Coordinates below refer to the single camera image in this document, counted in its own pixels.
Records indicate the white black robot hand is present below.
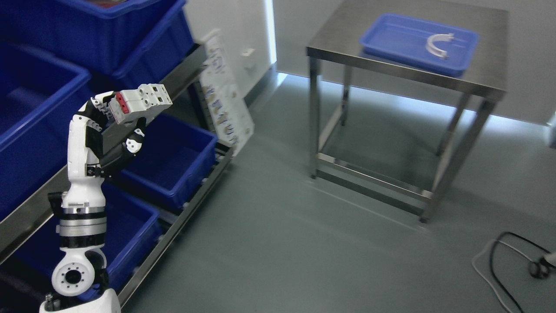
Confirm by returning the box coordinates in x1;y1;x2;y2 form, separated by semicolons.
59;91;147;210

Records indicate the white red circuit breaker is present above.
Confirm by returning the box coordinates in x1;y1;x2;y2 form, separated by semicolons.
109;83;173;125

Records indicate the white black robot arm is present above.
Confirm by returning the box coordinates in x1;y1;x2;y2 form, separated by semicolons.
39;208;121;313

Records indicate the metal shelf rack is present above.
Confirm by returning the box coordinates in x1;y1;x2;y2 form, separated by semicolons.
1;42;217;313

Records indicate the bottom blue storage bin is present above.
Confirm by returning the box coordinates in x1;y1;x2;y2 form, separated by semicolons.
2;183;162;291

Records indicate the blue storage bin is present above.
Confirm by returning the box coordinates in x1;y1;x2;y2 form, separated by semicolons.
115;114;218;210
0;0;196;89
2;183;162;291
0;41;92;220

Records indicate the middle blue storage bin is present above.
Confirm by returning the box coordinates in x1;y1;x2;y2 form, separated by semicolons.
115;114;218;210

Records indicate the left blue storage bin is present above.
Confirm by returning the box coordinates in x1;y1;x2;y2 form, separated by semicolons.
0;41;92;220

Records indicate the top blue storage bin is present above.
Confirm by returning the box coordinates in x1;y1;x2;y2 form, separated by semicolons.
0;0;196;89

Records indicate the white printed board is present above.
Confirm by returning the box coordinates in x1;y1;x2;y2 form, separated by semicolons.
200;29;255;156

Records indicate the stainless steel table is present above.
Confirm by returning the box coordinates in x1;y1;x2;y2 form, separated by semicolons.
304;0;509;224

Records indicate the blue plastic tray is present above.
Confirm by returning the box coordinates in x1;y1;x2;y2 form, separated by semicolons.
359;13;480;77

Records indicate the white semicircular pipe clamp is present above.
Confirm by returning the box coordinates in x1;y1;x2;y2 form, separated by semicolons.
426;33;455;60

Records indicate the white wall outlet box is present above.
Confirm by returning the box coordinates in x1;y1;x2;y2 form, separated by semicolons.
241;48;258;70

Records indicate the black cable on floor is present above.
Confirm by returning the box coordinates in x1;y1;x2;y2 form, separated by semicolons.
489;231;556;313

